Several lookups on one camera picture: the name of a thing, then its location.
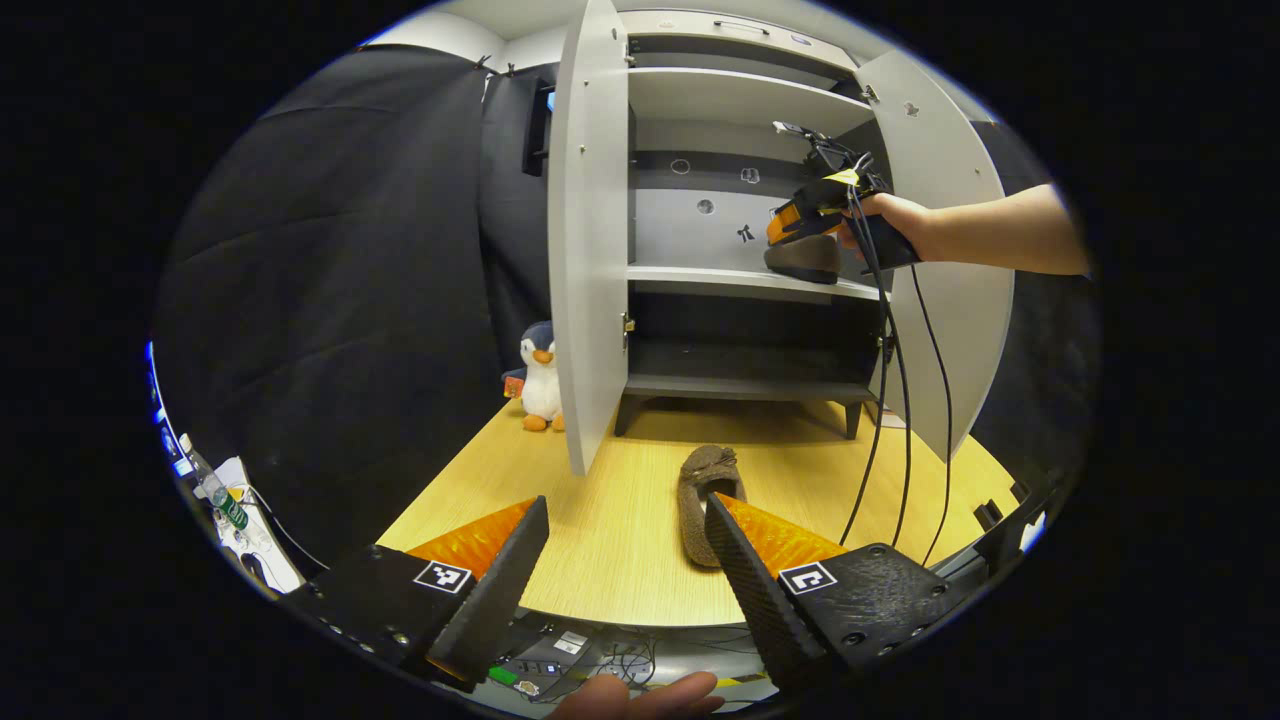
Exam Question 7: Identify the black door handle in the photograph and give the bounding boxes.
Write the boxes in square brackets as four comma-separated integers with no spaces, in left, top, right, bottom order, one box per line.
[522,78,557,179]

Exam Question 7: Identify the black floor cable bundle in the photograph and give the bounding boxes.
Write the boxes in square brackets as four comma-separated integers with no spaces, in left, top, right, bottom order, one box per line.
[585,640,666,691]

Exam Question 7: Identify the white side desk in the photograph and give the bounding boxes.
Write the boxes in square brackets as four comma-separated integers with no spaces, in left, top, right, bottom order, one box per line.
[175,455,306,596]

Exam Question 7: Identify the white shoe cabinet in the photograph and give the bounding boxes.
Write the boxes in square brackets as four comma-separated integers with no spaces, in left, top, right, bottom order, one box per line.
[547,0,1016,477]

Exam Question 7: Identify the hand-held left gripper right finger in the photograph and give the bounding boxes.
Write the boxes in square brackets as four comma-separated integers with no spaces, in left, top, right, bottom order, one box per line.
[703,492,986,696]

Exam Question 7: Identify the brown fuzzy shoe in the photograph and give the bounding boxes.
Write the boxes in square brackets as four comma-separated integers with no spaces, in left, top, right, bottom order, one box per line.
[677,445,747,569]
[763,235,843,286]

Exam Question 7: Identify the white cabinet drawer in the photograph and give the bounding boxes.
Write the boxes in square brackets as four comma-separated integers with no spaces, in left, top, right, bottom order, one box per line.
[620,10,861,71]

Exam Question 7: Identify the plush penguin toy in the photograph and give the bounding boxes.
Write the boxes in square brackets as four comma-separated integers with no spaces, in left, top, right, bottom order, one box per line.
[502,320,566,433]

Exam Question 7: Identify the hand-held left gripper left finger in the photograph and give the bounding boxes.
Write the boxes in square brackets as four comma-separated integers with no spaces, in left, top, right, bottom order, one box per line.
[285,495,551,693]

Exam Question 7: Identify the white cabinet door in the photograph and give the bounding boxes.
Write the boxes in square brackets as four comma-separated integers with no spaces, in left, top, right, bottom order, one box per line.
[855,50,1016,463]
[547,0,631,477]

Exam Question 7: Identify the black backdrop cloth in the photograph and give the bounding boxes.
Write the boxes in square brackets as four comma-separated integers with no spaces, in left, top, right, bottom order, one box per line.
[155,45,1096,576]

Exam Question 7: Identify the clear plastic bottle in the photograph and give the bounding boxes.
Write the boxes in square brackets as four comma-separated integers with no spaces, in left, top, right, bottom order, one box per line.
[180,435,251,531]

